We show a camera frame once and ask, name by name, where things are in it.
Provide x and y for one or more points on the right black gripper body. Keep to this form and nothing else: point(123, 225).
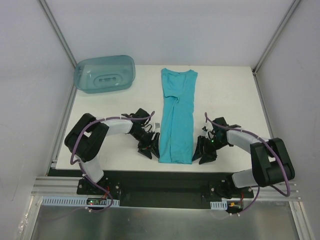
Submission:
point(206, 145)

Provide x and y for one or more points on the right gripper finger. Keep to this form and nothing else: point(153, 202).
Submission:
point(208, 158)
point(199, 150)

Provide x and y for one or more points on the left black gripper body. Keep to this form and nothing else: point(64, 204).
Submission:
point(149, 143)

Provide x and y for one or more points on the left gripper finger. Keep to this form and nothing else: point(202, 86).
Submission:
point(145, 152)
point(154, 145)

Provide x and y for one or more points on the teal t shirt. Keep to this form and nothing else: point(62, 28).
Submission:
point(176, 143)

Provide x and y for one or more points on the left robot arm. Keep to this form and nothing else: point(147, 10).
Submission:
point(85, 139)

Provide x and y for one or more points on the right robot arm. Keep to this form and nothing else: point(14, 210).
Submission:
point(271, 165)

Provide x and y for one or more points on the translucent blue plastic bin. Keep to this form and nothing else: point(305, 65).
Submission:
point(104, 74)

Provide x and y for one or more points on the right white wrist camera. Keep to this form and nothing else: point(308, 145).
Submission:
point(206, 130)

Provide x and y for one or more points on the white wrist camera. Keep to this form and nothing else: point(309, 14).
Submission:
point(155, 127)
point(206, 130)

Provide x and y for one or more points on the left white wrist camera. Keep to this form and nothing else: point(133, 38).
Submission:
point(155, 127)

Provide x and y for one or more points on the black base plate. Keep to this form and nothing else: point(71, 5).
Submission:
point(150, 189)

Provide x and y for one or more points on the right white cable duct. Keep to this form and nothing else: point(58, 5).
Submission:
point(219, 205)

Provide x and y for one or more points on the white cable duct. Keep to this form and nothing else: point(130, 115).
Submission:
point(68, 201)
point(219, 205)

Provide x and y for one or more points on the left white cable duct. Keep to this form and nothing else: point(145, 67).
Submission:
point(68, 201)

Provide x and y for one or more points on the right aluminium frame post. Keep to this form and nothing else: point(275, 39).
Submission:
point(276, 35)

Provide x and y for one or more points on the aluminium frame post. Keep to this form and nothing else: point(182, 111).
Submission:
point(276, 35)
point(57, 31)

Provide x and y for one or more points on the left aluminium frame post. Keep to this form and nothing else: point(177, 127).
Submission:
point(57, 31)

